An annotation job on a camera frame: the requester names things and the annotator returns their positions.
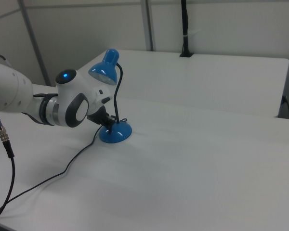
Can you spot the blue gooseneck desk lamp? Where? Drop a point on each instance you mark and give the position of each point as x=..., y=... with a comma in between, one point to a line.
x=115, y=134

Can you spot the grey partition corner post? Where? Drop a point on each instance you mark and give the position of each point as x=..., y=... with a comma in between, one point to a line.
x=33, y=43

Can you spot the black camera stand pole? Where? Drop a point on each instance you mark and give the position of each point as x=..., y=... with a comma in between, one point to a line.
x=185, y=24

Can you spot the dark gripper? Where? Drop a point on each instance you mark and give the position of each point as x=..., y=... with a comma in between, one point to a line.
x=98, y=116

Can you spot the grey partition wall post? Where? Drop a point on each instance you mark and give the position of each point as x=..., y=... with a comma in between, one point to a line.
x=148, y=24

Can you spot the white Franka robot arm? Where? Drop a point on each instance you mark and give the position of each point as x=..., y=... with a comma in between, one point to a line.
x=72, y=86

